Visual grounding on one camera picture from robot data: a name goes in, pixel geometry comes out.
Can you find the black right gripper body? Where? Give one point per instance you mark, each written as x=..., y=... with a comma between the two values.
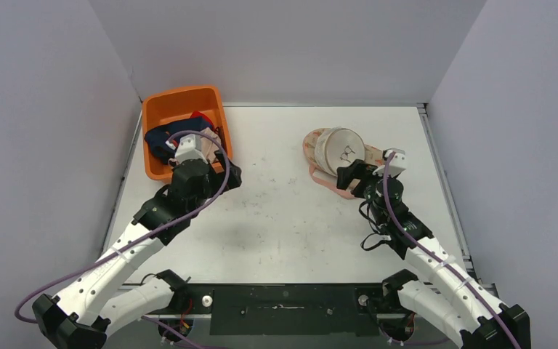
x=356, y=177

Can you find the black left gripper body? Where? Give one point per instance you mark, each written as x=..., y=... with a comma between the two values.
x=213, y=183

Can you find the white mesh laundry bag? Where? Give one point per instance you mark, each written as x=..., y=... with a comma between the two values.
x=338, y=147

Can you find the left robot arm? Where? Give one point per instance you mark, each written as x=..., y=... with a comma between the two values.
x=88, y=311

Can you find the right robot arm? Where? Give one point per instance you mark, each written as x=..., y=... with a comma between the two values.
x=441, y=292

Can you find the carrot print bra case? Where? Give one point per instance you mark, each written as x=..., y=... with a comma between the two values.
x=373, y=156

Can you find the beige bra in bin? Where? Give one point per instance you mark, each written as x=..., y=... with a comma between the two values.
x=208, y=148

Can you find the navy blue garment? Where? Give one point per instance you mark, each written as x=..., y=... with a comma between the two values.
x=157, y=137

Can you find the red garment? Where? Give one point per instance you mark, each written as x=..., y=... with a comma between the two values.
x=202, y=119

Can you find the orange plastic bin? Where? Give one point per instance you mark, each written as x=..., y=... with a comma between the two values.
x=178, y=104

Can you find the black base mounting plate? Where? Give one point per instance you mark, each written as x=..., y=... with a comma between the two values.
x=289, y=309

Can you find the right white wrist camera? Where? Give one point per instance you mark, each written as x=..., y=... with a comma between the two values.
x=395, y=160

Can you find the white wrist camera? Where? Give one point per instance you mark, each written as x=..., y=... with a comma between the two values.
x=189, y=148
x=395, y=160

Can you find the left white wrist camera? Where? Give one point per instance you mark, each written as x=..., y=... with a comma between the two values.
x=189, y=148

